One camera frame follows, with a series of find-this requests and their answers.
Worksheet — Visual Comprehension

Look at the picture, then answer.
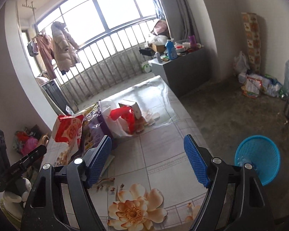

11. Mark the red orange snack bag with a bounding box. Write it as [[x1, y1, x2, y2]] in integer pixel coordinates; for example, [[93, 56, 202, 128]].
[[51, 114, 84, 166]]

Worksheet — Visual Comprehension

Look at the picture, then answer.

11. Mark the purple snack bag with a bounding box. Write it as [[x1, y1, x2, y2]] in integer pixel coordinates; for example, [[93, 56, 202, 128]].
[[81, 101, 115, 152]]

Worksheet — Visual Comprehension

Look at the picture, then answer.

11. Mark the red plastic bag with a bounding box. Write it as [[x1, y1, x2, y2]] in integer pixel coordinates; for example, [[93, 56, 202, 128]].
[[109, 106, 136, 134]]

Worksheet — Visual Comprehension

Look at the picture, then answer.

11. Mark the white paper towel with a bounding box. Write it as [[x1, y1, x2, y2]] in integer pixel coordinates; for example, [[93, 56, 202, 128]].
[[101, 101, 133, 138]]

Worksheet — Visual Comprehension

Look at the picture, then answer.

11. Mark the pile of floor trash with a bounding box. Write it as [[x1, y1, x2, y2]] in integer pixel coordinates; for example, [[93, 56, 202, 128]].
[[238, 73, 282, 99]]

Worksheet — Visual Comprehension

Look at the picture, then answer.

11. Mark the blue plastic waste basket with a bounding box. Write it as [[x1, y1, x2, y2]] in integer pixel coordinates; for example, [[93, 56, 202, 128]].
[[234, 135, 281, 186]]

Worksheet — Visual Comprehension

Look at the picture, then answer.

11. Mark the black plastic crate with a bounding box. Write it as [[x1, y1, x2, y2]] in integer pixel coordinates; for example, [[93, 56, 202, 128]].
[[42, 80, 74, 115]]

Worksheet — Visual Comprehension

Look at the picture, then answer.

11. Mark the floral table cloth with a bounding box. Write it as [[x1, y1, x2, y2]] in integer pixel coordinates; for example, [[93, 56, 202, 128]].
[[89, 77, 207, 230]]

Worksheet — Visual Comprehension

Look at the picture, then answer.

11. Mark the pink hanging garment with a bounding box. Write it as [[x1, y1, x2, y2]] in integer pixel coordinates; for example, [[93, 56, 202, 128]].
[[36, 34, 56, 80]]

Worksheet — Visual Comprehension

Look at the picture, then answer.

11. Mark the beige hanging jacket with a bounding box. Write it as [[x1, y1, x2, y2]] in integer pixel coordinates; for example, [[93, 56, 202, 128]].
[[51, 21, 81, 74]]

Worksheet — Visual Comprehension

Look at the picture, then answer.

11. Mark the white plastic bag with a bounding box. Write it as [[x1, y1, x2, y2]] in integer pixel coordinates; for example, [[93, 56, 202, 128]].
[[232, 51, 250, 74]]

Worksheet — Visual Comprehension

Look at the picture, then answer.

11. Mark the grey cabinet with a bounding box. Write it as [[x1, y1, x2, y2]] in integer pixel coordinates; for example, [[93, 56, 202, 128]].
[[149, 49, 211, 98]]

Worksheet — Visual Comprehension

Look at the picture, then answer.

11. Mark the metal balcony railing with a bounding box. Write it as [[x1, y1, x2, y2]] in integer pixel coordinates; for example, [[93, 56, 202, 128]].
[[55, 18, 157, 106]]

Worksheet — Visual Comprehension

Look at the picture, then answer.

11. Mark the white green paper bag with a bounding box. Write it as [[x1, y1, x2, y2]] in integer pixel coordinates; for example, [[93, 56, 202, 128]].
[[141, 61, 151, 74]]

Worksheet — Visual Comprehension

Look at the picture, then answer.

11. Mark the blue detergent bottle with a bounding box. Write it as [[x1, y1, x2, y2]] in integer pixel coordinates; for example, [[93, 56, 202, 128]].
[[165, 40, 178, 60]]

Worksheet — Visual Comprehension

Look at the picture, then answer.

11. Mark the purple cup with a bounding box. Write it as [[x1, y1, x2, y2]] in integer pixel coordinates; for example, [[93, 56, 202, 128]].
[[188, 35, 197, 48]]

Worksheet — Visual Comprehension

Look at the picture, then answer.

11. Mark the patterned tall box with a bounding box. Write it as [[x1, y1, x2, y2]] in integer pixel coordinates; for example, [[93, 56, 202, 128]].
[[241, 13, 261, 74]]

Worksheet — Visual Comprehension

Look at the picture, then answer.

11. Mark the grey curtain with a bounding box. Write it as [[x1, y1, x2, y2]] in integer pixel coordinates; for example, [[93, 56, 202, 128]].
[[160, 0, 200, 42]]

